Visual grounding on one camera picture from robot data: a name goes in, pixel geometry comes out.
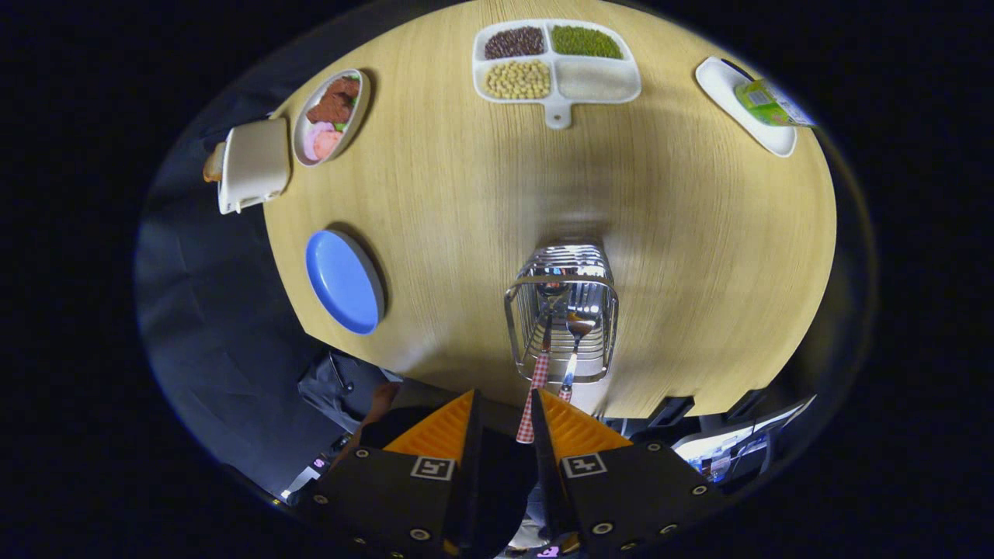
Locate white toaster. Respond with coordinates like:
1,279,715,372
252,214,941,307
217,116,292,216

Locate grey bag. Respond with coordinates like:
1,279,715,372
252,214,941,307
297,349,405,434

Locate small white plate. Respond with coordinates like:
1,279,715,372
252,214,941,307
694,56,798,158

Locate pink ham slices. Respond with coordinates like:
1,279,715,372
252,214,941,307
303,122,344,162

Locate white divided tray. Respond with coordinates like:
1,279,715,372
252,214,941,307
472,19,643,130

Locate blue round plate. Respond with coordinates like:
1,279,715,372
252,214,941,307
304,229,386,336

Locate pile of green beans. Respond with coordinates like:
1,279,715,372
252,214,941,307
551,26,624,60

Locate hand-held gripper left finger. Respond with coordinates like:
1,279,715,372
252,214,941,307
299,388,484,559

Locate metal wire cutlery basket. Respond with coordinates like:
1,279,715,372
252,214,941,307
504,245,620,385

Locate pile of yellow soybeans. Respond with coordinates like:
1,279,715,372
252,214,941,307
484,60,552,100

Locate fork with red checked handle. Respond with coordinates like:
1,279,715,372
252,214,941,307
558,299,599,403

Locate black table bracket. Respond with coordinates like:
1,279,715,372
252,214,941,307
648,396,696,429
726,388,770,422

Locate pile of dark red beans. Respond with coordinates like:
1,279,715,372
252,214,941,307
484,26,546,61

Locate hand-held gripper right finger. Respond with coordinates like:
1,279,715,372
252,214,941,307
530,388,727,559

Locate green drink carton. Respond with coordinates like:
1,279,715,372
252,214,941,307
734,78,816,129

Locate brown meat piece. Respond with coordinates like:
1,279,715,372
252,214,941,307
306,76,361,125

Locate white oval plate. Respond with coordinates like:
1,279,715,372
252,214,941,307
292,68,371,168

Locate white flat board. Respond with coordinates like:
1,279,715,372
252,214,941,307
672,394,818,463

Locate spoon with red checked handle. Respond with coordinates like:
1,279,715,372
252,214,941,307
516,287,564,445

